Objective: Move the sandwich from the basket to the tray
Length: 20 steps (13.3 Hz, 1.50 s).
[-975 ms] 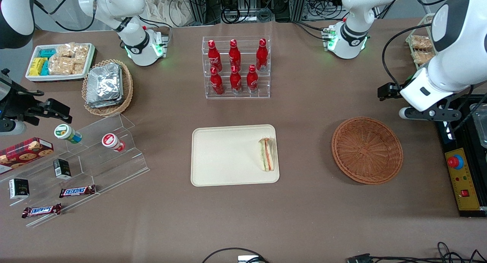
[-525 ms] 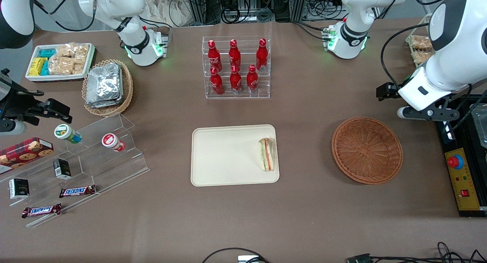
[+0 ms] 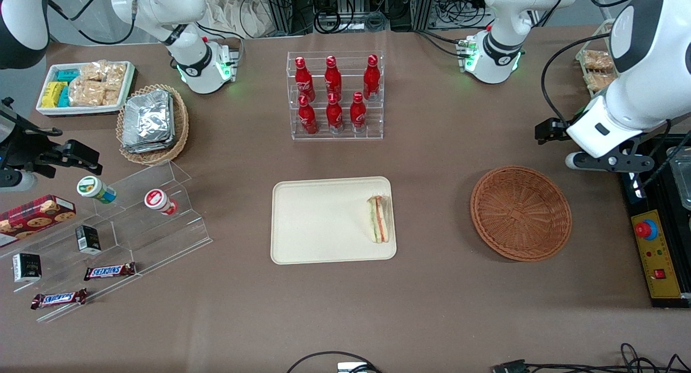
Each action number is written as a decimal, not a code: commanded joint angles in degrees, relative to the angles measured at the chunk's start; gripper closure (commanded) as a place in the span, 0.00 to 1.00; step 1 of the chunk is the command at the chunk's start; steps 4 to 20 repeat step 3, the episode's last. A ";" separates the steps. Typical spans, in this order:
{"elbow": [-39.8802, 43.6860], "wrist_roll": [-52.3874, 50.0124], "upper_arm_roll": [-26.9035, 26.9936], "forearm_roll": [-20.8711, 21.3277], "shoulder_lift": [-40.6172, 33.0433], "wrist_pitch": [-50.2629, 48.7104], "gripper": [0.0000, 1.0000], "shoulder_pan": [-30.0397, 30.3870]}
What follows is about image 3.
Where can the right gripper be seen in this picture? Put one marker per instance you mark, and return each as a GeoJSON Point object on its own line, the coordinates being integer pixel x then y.
{"type": "Point", "coordinates": [28, 149]}

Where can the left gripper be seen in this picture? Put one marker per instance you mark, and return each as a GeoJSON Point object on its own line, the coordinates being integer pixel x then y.
{"type": "Point", "coordinates": [551, 129]}

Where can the triangle sandwich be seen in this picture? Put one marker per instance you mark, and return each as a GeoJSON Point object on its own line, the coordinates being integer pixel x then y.
{"type": "Point", "coordinates": [379, 219]}

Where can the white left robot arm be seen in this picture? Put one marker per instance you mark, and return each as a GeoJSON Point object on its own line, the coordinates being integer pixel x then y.
{"type": "Point", "coordinates": [653, 92]}

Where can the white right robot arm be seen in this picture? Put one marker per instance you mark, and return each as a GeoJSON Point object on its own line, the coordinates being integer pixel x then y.
{"type": "Point", "coordinates": [162, 6]}

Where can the oval tan wicker basket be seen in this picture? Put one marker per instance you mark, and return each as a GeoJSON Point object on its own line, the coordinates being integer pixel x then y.
{"type": "Point", "coordinates": [156, 158]}

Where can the round brown wicker basket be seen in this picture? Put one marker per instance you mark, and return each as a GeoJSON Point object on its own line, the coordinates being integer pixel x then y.
{"type": "Point", "coordinates": [521, 216]}

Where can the cream plastic tray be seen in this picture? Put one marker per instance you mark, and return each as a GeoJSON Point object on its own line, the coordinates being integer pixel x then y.
{"type": "Point", "coordinates": [318, 222]}

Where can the green lid drink cup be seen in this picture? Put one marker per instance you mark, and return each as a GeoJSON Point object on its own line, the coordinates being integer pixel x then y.
{"type": "Point", "coordinates": [92, 188]}

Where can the white rectangular snack bin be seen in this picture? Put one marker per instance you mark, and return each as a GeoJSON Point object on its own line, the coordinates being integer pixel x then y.
{"type": "Point", "coordinates": [54, 112]}

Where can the teal snack pack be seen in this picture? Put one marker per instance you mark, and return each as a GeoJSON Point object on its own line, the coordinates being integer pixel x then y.
{"type": "Point", "coordinates": [67, 75]}
{"type": "Point", "coordinates": [64, 97]}

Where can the clear bagged rice cracker pack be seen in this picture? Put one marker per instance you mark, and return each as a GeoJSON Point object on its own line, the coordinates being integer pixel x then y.
{"type": "Point", "coordinates": [93, 70]}
{"type": "Point", "coordinates": [600, 82]}
{"type": "Point", "coordinates": [86, 93]}
{"type": "Point", "coordinates": [112, 94]}
{"type": "Point", "coordinates": [116, 72]}
{"type": "Point", "coordinates": [596, 60]}

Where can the yellow snack pack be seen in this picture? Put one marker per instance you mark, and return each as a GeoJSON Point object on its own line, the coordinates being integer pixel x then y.
{"type": "Point", "coordinates": [52, 94]}

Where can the red tartan cookie box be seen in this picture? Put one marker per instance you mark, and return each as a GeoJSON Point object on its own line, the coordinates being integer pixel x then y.
{"type": "Point", "coordinates": [32, 216]}

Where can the silver foil container stack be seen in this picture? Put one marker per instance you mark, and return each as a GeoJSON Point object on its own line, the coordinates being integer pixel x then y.
{"type": "Point", "coordinates": [146, 119]}

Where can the small black carton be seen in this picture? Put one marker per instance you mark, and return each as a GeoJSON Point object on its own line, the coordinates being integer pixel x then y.
{"type": "Point", "coordinates": [87, 239]}
{"type": "Point", "coordinates": [27, 268]}

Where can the red lid drink cup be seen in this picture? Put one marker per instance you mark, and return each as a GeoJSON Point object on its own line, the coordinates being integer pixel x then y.
{"type": "Point", "coordinates": [156, 199]}

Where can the black control box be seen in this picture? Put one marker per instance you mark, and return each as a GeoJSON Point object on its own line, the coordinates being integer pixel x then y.
{"type": "Point", "coordinates": [626, 211]}

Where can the brown snickers bar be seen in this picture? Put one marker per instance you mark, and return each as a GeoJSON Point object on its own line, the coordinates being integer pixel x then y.
{"type": "Point", "coordinates": [108, 271]}
{"type": "Point", "coordinates": [59, 298]}

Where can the clear acrylic stepped stand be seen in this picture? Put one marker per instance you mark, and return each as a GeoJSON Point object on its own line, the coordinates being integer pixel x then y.
{"type": "Point", "coordinates": [162, 243]}

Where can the red emergency stop button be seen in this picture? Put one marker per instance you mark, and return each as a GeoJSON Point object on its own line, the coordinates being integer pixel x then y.
{"type": "Point", "coordinates": [646, 230]}

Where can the clear metal-rimmed container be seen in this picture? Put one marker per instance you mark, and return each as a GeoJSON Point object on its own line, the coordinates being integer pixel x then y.
{"type": "Point", "coordinates": [681, 178]}

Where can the red cola aluminium bottle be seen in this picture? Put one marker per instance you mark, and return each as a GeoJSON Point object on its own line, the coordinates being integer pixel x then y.
{"type": "Point", "coordinates": [334, 116]}
{"type": "Point", "coordinates": [358, 115]}
{"type": "Point", "coordinates": [303, 79]}
{"type": "Point", "coordinates": [333, 79]}
{"type": "Point", "coordinates": [371, 79]}
{"type": "Point", "coordinates": [307, 119]}

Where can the white cloth bag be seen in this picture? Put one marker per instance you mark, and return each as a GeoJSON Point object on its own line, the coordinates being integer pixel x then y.
{"type": "Point", "coordinates": [237, 11]}

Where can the clear acrylic bottle rack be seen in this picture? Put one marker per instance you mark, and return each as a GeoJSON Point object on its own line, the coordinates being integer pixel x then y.
{"type": "Point", "coordinates": [324, 137]}

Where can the small white device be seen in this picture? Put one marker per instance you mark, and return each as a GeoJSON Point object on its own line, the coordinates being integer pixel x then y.
{"type": "Point", "coordinates": [351, 367]}

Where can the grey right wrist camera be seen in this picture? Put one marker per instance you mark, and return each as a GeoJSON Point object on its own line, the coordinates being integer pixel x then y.
{"type": "Point", "coordinates": [19, 181]}

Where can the small red rocker switch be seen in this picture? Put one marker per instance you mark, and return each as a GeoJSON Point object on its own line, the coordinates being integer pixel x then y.
{"type": "Point", "coordinates": [659, 273]}

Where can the aluminium frame profile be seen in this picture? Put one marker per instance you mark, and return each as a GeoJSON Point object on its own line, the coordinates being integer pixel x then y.
{"type": "Point", "coordinates": [424, 6]}
{"type": "Point", "coordinates": [280, 6]}

